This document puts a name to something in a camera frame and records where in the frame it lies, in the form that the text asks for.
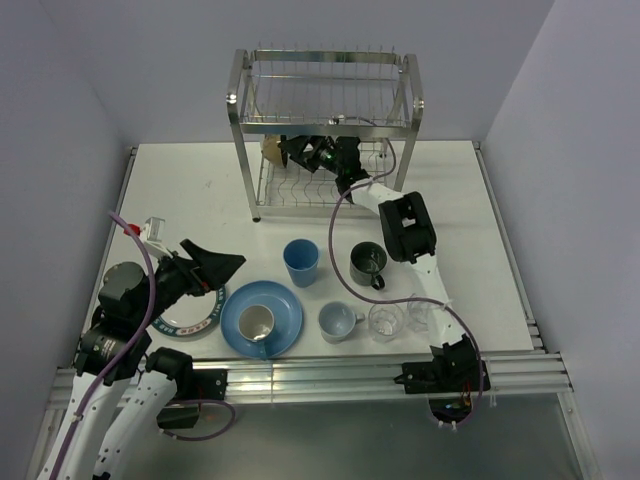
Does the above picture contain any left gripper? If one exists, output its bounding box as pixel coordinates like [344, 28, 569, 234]
[133, 237, 244, 326]

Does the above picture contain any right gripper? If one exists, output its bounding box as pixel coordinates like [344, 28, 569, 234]
[277, 125, 342, 177]

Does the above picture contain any black bowl tan outside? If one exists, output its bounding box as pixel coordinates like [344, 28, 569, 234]
[261, 135, 288, 168]

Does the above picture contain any blue flower mug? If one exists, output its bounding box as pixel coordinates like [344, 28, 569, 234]
[238, 304, 275, 359]

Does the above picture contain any dark green mug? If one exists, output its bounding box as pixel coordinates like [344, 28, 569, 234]
[350, 242, 388, 291]

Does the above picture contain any light grey mug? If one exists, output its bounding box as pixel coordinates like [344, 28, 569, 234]
[318, 301, 365, 344]

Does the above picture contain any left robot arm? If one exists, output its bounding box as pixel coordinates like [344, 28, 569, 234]
[39, 239, 246, 479]

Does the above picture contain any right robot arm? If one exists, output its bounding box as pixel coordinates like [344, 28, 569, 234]
[277, 136, 490, 393]

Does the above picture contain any steel two-tier dish rack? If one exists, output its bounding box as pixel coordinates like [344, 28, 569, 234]
[226, 47, 425, 222]

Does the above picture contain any white plate teal rim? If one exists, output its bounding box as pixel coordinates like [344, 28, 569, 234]
[151, 286, 228, 338]

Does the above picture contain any blue plastic tumbler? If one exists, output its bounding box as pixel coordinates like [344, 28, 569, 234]
[283, 239, 320, 288]

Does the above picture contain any blue round plate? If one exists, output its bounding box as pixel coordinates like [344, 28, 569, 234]
[220, 280, 304, 360]

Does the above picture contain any clear glass left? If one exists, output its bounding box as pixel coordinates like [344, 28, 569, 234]
[367, 304, 405, 343]

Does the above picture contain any clear glass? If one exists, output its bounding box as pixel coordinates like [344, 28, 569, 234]
[367, 304, 405, 343]
[407, 294, 436, 333]

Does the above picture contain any clear glass right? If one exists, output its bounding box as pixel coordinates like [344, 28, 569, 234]
[407, 294, 436, 333]

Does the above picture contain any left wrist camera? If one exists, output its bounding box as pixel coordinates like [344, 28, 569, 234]
[124, 217, 171, 259]

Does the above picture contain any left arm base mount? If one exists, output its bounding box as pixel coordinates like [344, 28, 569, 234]
[156, 368, 236, 441]

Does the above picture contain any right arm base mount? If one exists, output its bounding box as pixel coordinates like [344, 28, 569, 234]
[394, 334, 491, 394]

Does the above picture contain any aluminium frame rail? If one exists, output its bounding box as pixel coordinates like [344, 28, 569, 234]
[54, 349, 574, 406]

